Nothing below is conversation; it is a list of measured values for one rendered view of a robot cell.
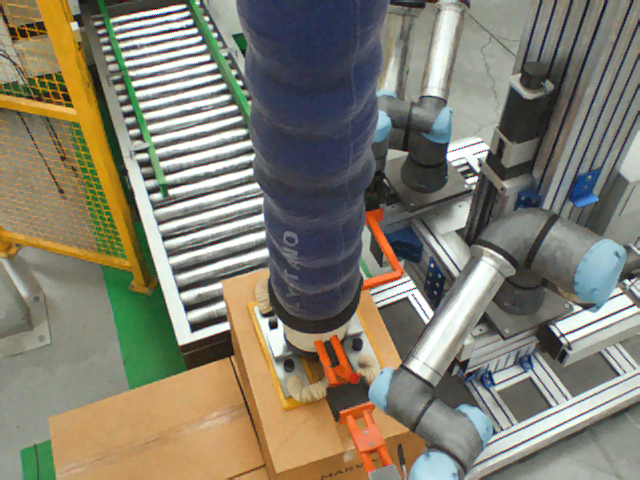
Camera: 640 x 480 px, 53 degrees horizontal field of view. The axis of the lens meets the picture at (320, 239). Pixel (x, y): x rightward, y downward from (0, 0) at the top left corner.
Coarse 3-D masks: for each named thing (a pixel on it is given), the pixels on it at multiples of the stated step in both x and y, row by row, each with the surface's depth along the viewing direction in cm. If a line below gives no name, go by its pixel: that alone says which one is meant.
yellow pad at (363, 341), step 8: (360, 320) 179; (352, 336) 175; (360, 336) 175; (368, 336) 175; (344, 344) 173; (352, 344) 172; (360, 344) 170; (368, 344) 173; (344, 352) 172; (352, 352) 172; (360, 352) 172; (368, 352) 172; (376, 352) 172; (352, 360) 170; (352, 368) 169; (360, 368) 168
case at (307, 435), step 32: (224, 288) 188; (256, 352) 174; (384, 352) 174; (256, 384) 168; (256, 416) 175; (288, 416) 162; (320, 416) 162; (384, 416) 162; (288, 448) 157; (320, 448) 157; (352, 448) 157; (416, 448) 171
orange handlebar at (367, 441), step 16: (368, 224) 187; (384, 240) 181; (400, 272) 174; (368, 288) 173; (336, 336) 161; (320, 352) 159; (336, 352) 159; (352, 416) 148; (368, 416) 148; (352, 432) 145; (368, 432) 145; (368, 448) 142; (384, 448) 143; (368, 464) 140; (384, 464) 141
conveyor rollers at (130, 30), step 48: (144, 48) 337; (192, 48) 337; (144, 96) 314; (192, 96) 313; (192, 144) 289; (240, 144) 289; (192, 192) 271; (240, 192) 270; (192, 240) 253; (240, 240) 252
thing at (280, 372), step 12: (252, 312) 180; (264, 324) 177; (276, 324) 175; (264, 336) 175; (264, 348) 173; (276, 360) 170; (288, 360) 167; (300, 360) 170; (276, 372) 168; (288, 372) 167; (300, 372) 168; (276, 384) 166; (288, 396) 163; (288, 408) 163
